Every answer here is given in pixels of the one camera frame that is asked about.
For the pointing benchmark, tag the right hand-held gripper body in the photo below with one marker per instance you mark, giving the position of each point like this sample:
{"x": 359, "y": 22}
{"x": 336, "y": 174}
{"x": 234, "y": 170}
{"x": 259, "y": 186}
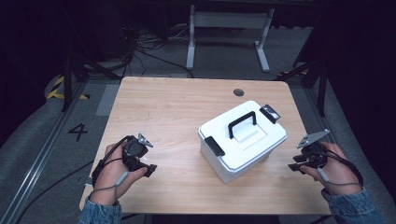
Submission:
{"x": 311, "y": 149}

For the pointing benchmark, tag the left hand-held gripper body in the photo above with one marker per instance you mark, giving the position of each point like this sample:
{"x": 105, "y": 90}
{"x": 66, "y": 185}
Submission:
{"x": 134, "y": 152}

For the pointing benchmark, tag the white storage box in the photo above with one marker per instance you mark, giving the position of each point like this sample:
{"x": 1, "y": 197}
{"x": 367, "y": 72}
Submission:
{"x": 243, "y": 155}

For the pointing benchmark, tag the person's left hand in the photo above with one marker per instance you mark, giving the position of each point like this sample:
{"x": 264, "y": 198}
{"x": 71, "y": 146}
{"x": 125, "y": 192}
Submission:
{"x": 113, "y": 174}

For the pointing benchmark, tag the person's right hand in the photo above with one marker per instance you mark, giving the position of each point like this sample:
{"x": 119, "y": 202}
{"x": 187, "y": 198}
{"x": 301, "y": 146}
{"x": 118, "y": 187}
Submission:
{"x": 337, "y": 169}

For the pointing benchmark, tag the wooden table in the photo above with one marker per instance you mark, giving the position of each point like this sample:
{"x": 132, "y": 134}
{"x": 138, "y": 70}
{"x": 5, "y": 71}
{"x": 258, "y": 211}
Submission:
{"x": 174, "y": 124}

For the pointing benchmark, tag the person's left denim sleeve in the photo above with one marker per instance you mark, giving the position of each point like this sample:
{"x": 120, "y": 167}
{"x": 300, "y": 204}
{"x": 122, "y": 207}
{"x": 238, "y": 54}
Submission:
{"x": 100, "y": 213}

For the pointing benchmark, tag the person's denim sleeve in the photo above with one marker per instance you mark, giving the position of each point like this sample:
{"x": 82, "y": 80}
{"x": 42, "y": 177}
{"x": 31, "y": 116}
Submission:
{"x": 100, "y": 213}
{"x": 351, "y": 207}

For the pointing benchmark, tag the person's right denim sleeve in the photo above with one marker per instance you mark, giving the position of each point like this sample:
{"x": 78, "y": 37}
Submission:
{"x": 351, "y": 207}

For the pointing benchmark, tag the black tripod stand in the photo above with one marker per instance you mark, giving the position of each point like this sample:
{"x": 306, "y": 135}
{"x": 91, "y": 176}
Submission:
{"x": 79, "y": 71}
{"x": 311, "y": 74}

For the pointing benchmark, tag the yellow black hazard tape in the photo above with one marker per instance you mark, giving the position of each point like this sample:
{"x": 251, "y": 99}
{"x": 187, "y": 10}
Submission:
{"x": 62, "y": 90}

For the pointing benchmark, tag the grey floor rail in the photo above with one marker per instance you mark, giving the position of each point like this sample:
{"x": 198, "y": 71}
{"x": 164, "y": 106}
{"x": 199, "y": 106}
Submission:
{"x": 37, "y": 152}

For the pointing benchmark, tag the grey metal table frame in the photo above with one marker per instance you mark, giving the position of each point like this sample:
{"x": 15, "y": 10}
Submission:
{"x": 229, "y": 34}

